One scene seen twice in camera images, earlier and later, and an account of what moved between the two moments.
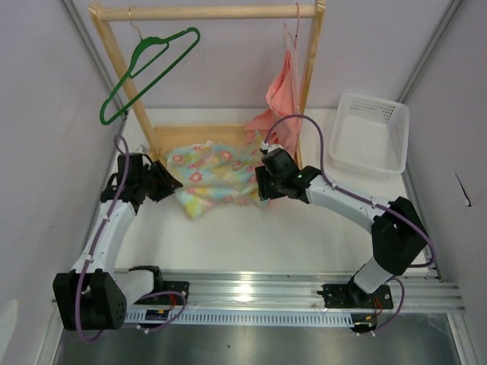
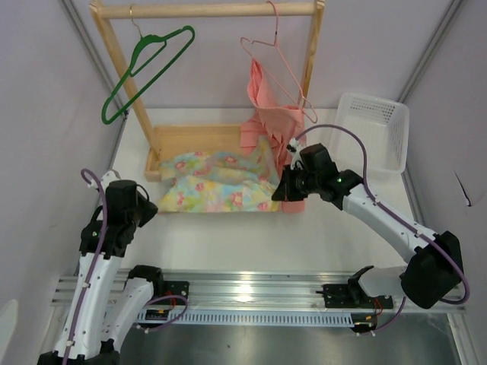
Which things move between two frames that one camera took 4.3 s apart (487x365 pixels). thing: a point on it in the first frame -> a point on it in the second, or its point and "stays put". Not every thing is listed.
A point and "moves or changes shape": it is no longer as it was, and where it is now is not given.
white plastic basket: [370, 132] stays put
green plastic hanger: [149, 49] moves or changes shape
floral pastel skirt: [214, 174] moves or changes shape
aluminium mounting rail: [415, 290] stays put
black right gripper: [265, 191] -> [285, 191]
